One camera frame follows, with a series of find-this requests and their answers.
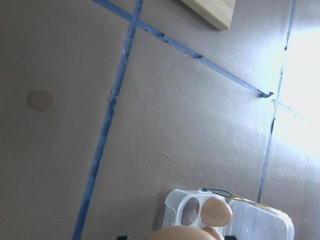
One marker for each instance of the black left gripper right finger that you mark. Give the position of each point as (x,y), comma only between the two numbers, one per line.
(230,237)

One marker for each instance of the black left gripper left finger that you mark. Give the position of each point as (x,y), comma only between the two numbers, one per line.
(123,237)

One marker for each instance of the brown egg from bowl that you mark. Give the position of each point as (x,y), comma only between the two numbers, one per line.
(179,233)

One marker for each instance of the brown egg near slot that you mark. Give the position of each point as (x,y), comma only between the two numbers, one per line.
(213,232)

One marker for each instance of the brown egg slot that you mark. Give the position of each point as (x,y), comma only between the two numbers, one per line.
(213,232)
(216,212)

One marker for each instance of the clear plastic egg box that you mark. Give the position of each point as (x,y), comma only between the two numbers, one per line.
(251,220)

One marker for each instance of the brown egg far slot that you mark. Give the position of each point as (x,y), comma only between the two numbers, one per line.
(216,212)

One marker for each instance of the wooden cutting board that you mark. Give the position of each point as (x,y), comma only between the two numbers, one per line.
(218,13)

